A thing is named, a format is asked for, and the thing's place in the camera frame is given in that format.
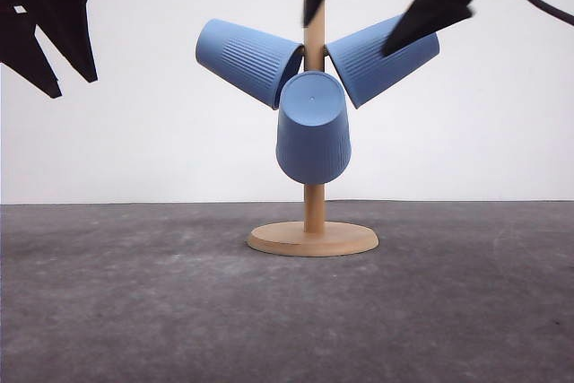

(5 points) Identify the light blue ribbed cup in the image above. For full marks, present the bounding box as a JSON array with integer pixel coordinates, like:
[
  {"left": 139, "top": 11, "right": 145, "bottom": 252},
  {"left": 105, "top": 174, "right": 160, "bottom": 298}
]
[{"left": 196, "top": 19, "right": 304, "bottom": 109}]

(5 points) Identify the wooden mug tree stand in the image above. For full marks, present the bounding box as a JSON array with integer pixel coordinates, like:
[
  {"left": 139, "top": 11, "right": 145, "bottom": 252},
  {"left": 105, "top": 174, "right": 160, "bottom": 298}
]
[{"left": 247, "top": 4, "right": 379, "bottom": 258}]

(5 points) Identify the black cable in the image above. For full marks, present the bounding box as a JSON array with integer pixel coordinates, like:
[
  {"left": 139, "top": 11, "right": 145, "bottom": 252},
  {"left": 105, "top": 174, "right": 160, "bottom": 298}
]
[{"left": 529, "top": 0, "right": 574, "bottom": 27}]

